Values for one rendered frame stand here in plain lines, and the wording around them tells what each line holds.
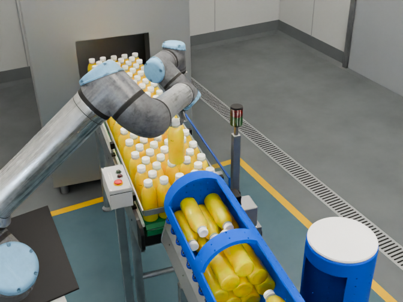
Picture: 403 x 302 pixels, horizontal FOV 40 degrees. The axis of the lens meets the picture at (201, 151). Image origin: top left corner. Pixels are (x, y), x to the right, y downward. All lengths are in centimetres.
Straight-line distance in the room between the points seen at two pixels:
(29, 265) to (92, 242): 221
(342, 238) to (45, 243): 114
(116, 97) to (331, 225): 119
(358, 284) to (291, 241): 161
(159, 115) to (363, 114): 413
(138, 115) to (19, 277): 58
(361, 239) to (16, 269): 132
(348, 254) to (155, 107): 105
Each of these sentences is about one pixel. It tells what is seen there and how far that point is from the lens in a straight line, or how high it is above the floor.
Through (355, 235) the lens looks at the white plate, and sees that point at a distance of 235.
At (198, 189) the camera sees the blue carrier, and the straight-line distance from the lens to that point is 235.
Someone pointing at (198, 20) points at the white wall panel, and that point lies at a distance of 696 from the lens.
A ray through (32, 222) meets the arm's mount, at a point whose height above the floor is 130.
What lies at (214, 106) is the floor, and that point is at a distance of 554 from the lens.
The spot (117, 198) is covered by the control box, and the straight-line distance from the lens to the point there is 248.
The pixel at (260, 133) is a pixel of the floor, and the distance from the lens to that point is 508.
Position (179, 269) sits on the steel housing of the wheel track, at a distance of 238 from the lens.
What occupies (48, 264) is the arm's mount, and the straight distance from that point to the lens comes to 201.
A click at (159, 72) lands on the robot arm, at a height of 168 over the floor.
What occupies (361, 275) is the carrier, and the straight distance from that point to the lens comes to 230.
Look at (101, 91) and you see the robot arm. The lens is 155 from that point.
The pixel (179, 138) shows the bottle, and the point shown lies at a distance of 240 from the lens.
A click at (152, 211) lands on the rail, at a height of 97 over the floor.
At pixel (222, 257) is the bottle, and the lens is 202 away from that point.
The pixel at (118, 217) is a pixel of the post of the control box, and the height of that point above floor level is 89.
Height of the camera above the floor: 250
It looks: 31 degrees down
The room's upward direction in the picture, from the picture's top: 1 degrees counter-clockwise
